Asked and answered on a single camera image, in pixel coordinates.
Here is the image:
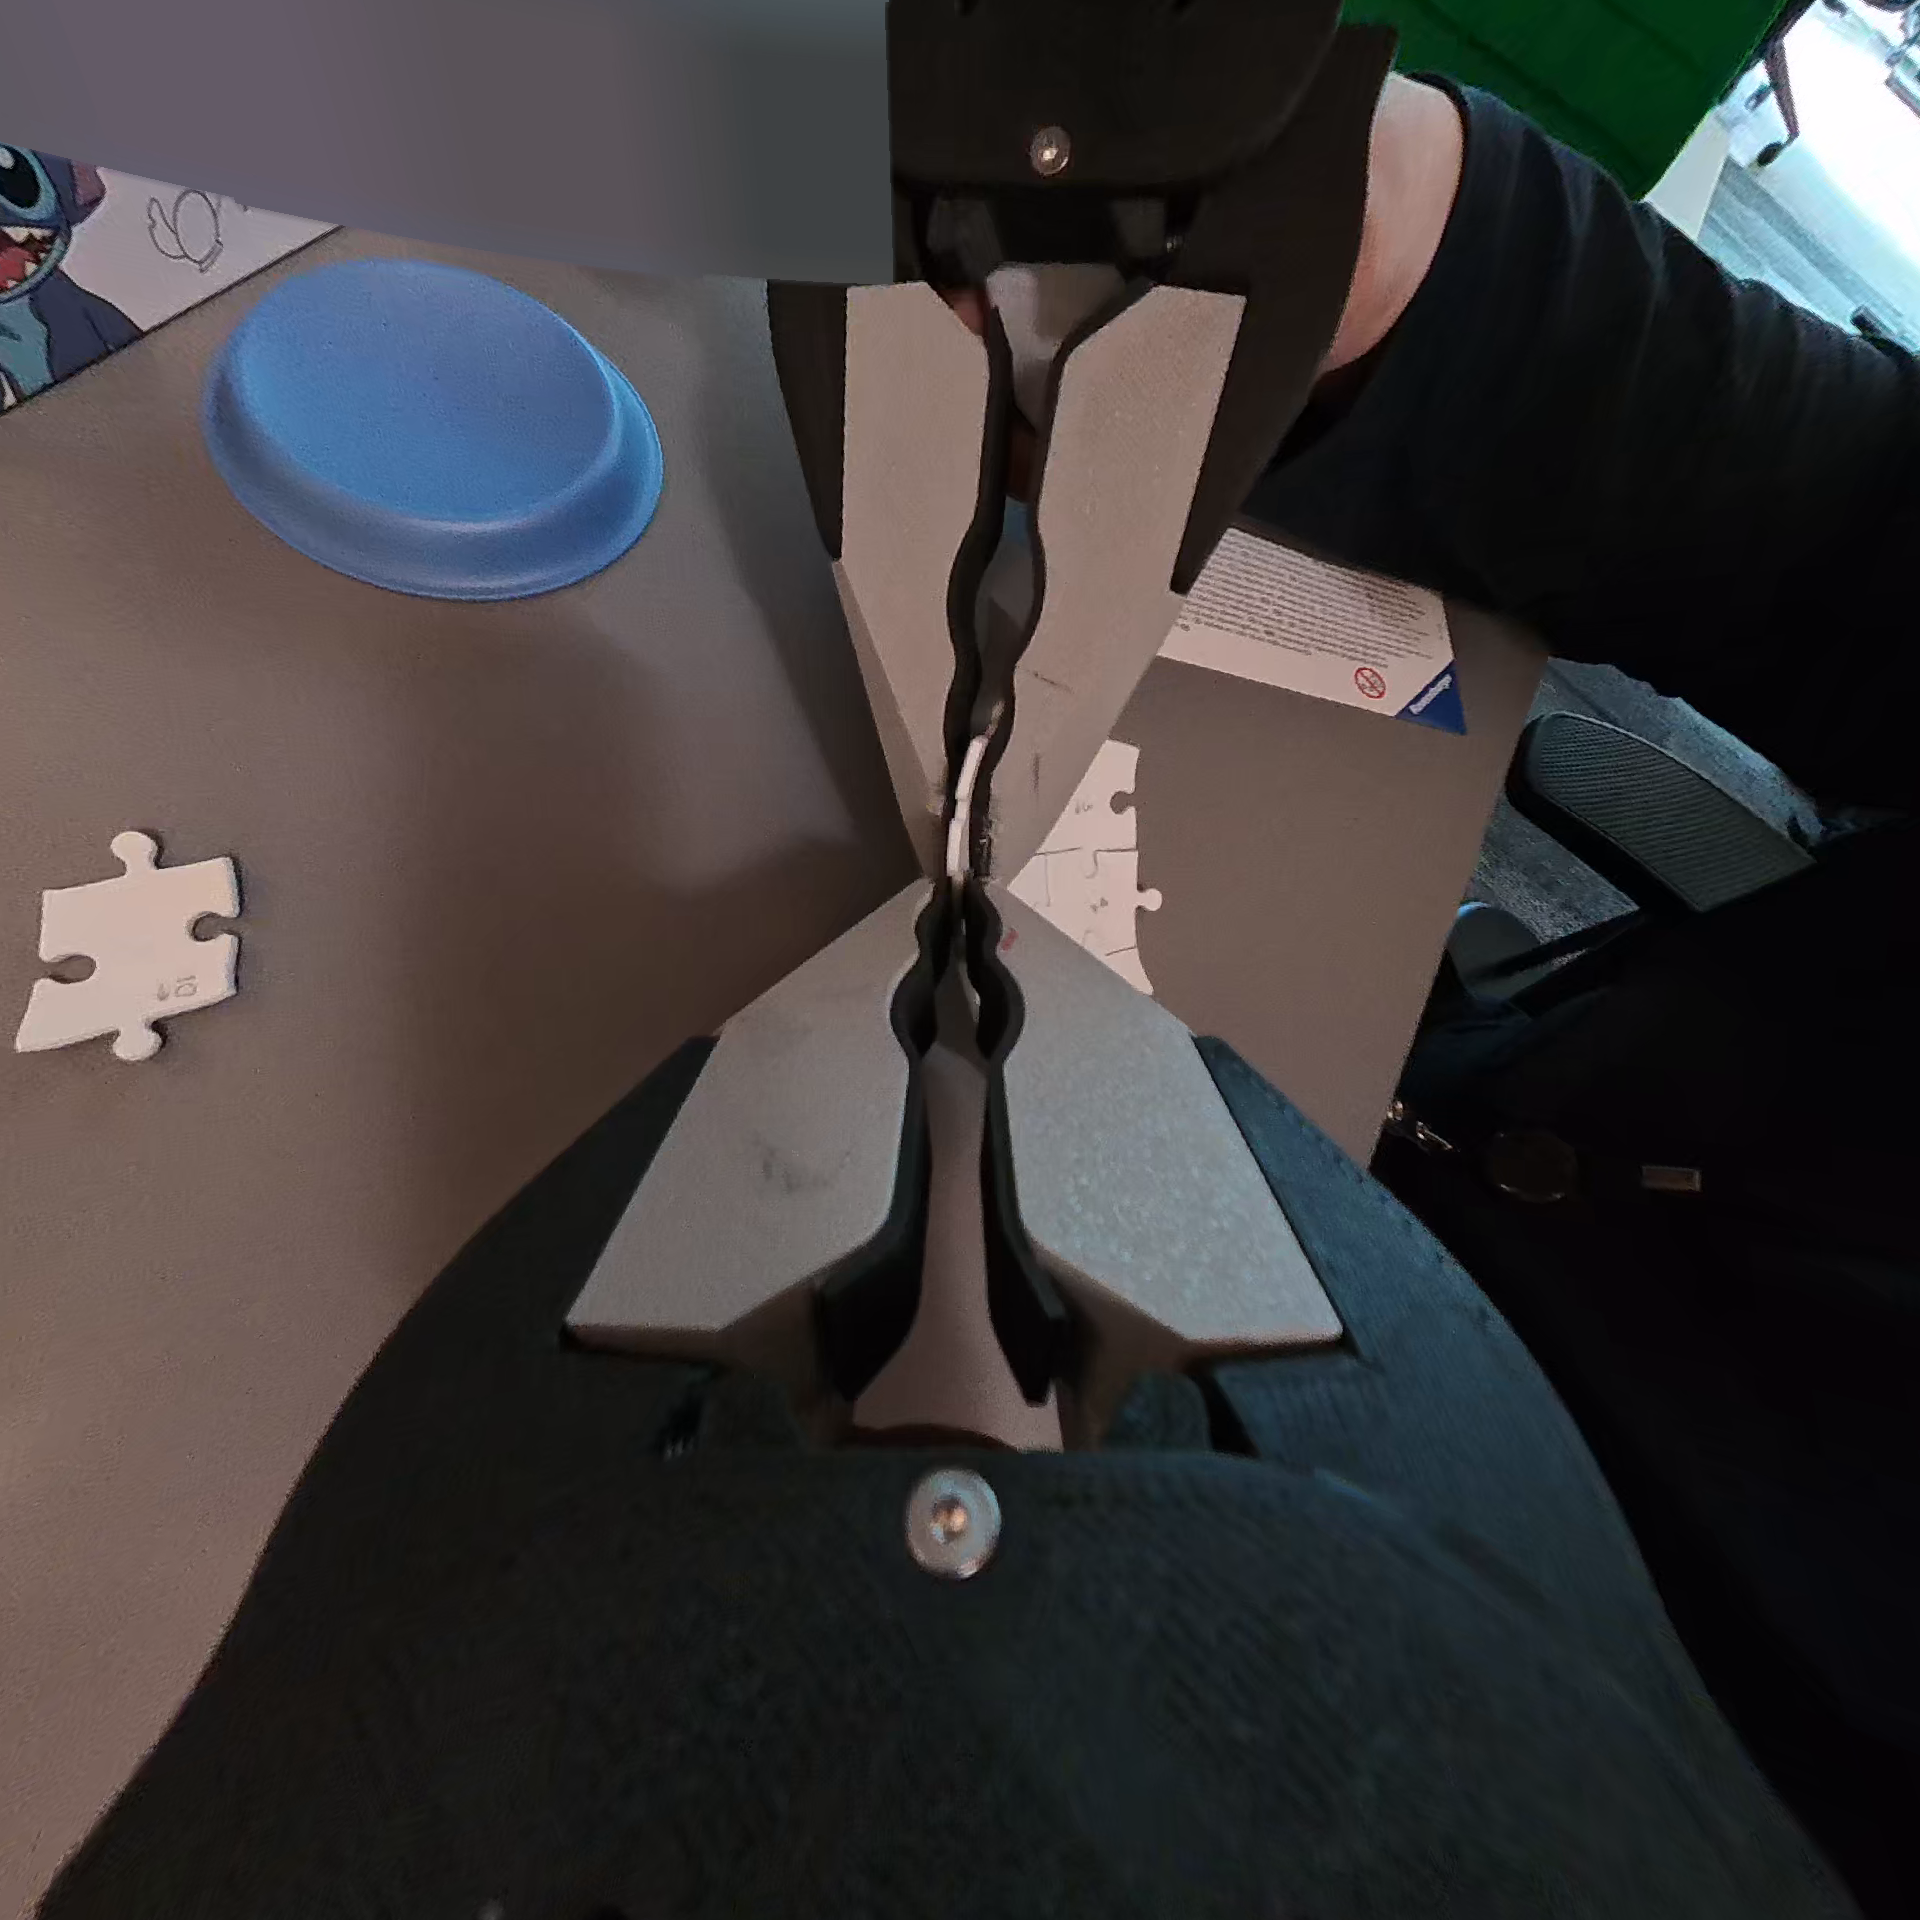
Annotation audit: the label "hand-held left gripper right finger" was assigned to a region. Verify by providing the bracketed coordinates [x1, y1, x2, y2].
[961, 882, 1345, 1409]

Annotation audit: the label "white printed puzzle bag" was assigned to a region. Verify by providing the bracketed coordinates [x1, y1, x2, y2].
[1154, 527, 1471, 737]

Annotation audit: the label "person's right forearm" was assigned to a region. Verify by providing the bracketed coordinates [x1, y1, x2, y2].
[1246, 75, 1920, 812]

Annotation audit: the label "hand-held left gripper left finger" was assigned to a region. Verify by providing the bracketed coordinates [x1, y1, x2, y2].
[567, 878, 953, 1404]

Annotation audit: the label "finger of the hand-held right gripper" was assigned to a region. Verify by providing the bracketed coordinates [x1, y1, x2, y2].
[967, 287, 1249, 880]
[832, 287, 1011, 888]

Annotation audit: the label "green plastic bin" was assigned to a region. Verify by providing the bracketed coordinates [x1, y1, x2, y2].
[1342, 0, 1795, 198]

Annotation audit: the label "dark cloth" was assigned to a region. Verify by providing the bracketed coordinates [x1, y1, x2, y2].
[1372, 825, 1920, 1920]

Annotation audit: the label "assembled white puzzle pieces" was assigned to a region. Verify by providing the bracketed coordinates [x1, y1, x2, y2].
[1008, 738, 1164, 999]

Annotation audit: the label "cartoon print puzzle box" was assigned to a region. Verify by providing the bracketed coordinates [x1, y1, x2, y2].
[0, 143, 338, 414]

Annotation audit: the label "blue round plastic stand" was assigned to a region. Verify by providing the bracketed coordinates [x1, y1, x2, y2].
[201, 258, 665, 601]

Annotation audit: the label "person's right hand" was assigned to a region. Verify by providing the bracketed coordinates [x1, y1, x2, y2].
[1319, 72, 1471, 377]

